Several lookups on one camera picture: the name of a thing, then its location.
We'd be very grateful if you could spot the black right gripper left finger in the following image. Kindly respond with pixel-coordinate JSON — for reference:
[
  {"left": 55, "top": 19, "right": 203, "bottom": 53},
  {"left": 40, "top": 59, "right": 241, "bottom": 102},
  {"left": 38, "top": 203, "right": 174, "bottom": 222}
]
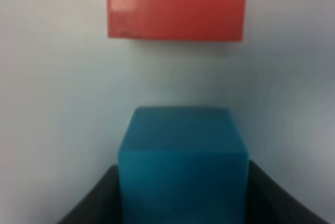
[{"left": 59, "top": 165, "right": 122, "bottom": 223}]

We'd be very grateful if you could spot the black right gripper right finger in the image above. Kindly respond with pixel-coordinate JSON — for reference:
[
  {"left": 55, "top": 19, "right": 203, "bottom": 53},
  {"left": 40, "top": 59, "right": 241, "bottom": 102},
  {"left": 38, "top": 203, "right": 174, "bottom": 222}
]
[{"left": 247, "top": 161, "right": 326, "bottom": 224}]

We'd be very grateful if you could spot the blue cube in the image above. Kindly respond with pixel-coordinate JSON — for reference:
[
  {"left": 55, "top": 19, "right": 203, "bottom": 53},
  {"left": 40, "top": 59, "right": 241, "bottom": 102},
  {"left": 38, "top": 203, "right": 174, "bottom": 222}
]
[{"left": 118, "top": 107, "right": 249, "bottom": 223}]

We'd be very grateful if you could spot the red cube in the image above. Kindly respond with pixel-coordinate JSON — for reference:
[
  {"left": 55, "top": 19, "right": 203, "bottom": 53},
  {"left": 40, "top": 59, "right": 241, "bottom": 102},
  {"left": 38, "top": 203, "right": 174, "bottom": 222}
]
[{"left": 107, "top": 0, "right": 246, "bottom": 42}]

